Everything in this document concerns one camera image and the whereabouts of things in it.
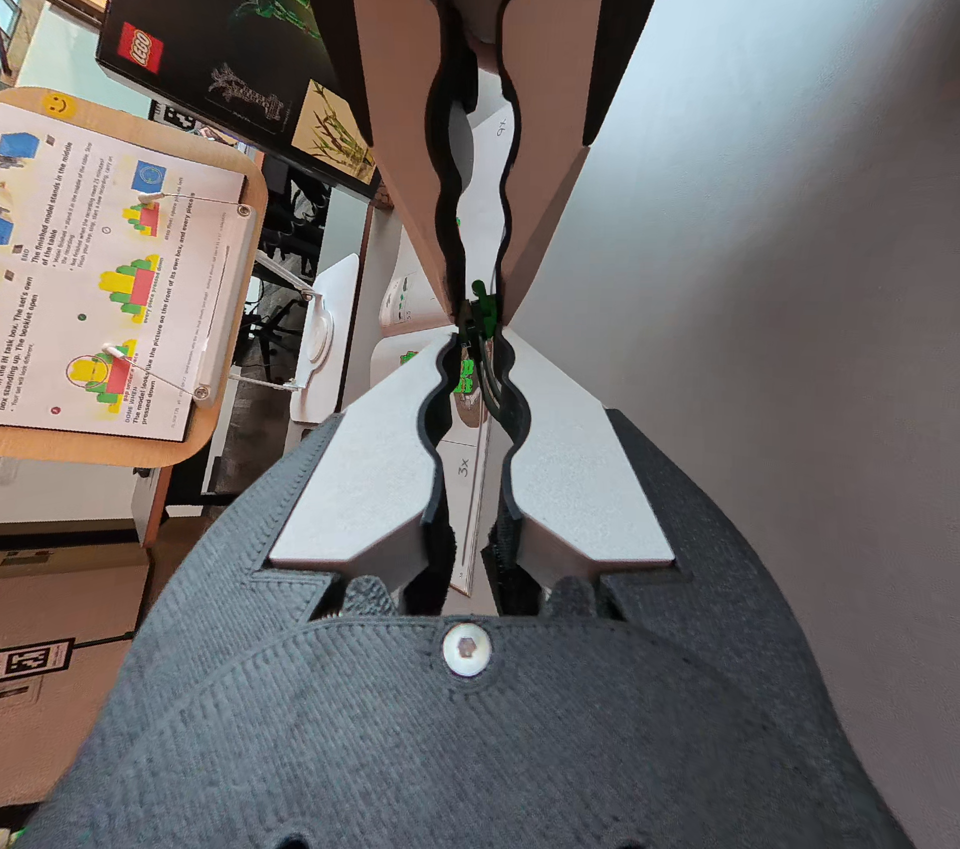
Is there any black lego set box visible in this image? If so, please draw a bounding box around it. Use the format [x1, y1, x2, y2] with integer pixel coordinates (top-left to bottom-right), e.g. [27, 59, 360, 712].
[96, 0, 381, 200]

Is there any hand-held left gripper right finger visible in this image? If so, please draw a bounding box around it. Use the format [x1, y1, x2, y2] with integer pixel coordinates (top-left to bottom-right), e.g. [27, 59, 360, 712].
[493, 330, 676, 594]

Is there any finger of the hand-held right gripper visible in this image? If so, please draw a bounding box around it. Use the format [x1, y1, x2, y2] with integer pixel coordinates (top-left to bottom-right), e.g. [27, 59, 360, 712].
[495, 0, 610, 327]
[348, 0, 481, 327]

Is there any white stand base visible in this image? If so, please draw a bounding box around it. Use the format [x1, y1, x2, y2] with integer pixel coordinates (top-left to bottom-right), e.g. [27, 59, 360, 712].
[288, 253, 363, 424]

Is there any lego instruction booklet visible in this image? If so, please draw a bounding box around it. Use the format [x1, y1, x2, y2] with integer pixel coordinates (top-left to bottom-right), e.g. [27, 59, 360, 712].
[341, 99, 520, 599]

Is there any green lego leaf sprig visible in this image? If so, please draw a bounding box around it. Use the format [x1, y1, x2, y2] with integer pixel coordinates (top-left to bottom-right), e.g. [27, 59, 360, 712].
[456, 277, 505, 417]

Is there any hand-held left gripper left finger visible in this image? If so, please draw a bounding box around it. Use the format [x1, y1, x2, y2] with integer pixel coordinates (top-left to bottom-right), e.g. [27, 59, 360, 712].
[267, 331, 462, 595]

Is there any wooden clipboard with instruction sheet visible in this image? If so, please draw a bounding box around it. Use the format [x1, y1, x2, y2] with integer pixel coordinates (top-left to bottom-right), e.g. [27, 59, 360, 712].
[0, 85, 270, 469]

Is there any cardboard box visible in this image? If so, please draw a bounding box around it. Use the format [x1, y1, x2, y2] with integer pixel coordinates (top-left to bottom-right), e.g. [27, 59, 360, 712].
[0, 540, 153, 807]

